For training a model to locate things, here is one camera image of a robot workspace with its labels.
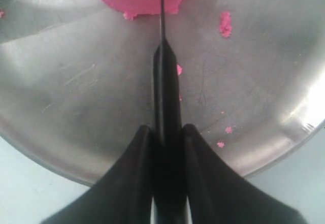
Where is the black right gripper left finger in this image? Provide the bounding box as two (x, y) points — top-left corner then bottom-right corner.
(43, 125), (152, 223)

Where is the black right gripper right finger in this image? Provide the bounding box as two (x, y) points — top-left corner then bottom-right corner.
(183, 124), (306, 224)

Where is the black knife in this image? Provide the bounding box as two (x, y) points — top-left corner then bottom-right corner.
(152, 0), (187, 223)

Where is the small pink dough crumb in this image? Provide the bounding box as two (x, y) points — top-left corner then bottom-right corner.
(219, 12), (233, 38)

